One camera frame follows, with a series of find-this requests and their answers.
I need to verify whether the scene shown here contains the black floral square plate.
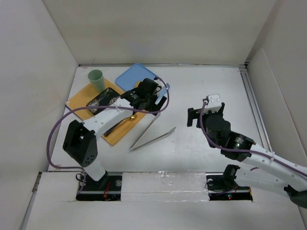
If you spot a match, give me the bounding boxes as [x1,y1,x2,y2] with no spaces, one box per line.
[86,87,120,107]

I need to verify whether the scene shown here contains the orange placemat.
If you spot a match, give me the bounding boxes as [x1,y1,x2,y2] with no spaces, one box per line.
[66,83,145,146]

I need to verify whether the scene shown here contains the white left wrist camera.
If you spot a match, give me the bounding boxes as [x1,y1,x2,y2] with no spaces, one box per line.
[154,79,166,95]

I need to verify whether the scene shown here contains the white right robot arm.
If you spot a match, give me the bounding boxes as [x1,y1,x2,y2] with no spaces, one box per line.
[187,100,307,208]

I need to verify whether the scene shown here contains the green plastic cup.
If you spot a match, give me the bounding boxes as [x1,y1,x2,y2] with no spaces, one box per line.
[88,69,106,92]

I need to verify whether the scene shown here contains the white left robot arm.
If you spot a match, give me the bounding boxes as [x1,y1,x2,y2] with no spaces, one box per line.
[63,77,169,189]

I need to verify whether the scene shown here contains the gold spoon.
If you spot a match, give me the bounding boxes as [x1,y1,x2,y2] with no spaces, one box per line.
[103,115,137,137]

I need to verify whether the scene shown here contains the blue plastic tray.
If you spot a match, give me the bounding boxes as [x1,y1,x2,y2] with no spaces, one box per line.
[115,64,168,108]

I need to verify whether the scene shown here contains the toasted bread slice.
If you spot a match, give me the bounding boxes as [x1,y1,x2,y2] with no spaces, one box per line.
[135,81,142,89]

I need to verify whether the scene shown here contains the aluminium frame rail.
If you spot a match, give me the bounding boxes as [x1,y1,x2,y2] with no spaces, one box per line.
[239,65,272,151]

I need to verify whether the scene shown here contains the metal tongs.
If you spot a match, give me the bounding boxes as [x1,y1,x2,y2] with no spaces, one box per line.
[129,113,176,151]

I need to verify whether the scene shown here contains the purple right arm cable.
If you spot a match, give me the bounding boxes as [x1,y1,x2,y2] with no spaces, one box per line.
[196,100,307,178]

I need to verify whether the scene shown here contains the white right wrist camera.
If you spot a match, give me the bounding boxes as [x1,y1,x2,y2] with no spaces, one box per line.
[203,93,222,113]

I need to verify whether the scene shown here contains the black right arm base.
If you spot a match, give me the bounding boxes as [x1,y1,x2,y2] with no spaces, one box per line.
[204,165,253,201]

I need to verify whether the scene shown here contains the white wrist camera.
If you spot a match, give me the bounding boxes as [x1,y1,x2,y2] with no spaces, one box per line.
[203,93,222,113]
[154,79,166,95]

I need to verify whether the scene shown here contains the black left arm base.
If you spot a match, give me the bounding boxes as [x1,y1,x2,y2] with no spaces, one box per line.
[75,173,122,201]

